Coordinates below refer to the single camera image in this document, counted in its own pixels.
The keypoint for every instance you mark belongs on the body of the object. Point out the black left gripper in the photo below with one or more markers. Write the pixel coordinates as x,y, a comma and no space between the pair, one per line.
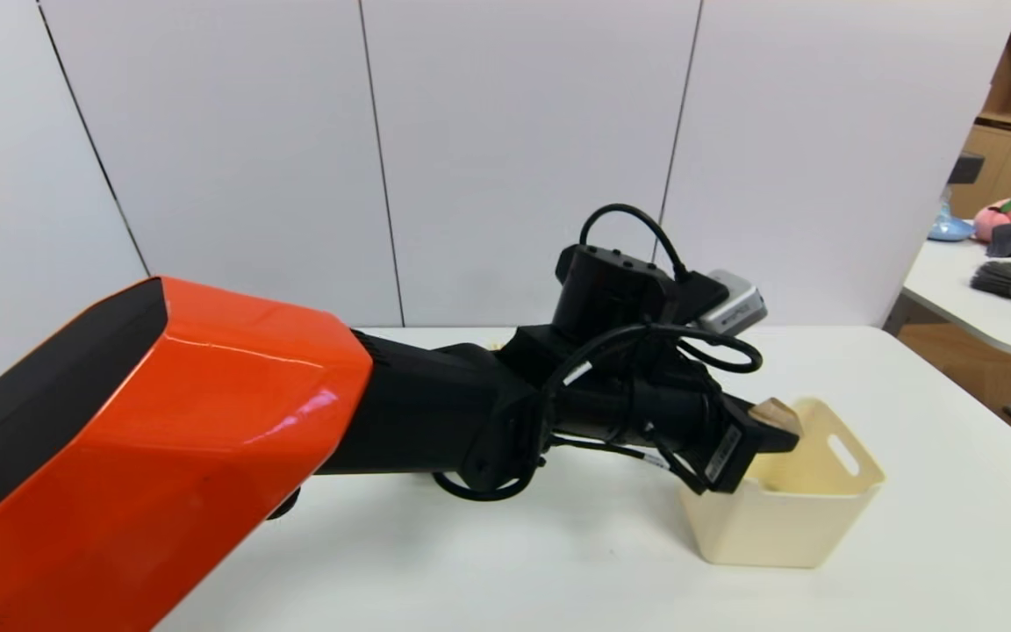
726,451

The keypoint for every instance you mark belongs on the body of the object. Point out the small brown block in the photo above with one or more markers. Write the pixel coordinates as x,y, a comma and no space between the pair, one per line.
776,414

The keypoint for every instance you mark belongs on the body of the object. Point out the orange and black left arm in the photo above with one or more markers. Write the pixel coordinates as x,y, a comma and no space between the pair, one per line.
163,421

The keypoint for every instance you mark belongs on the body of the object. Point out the white side table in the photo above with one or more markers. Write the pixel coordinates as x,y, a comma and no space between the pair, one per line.
953,281

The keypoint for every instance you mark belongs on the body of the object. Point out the blue plate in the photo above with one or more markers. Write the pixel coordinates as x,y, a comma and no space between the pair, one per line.
949,231

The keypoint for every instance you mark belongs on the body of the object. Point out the pink plush peach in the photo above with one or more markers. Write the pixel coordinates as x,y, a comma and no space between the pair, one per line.
1001,218

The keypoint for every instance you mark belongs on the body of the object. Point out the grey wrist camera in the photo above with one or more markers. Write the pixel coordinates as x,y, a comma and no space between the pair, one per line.
734,303

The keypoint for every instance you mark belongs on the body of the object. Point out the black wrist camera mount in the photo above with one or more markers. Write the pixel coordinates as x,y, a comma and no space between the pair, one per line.
602,290

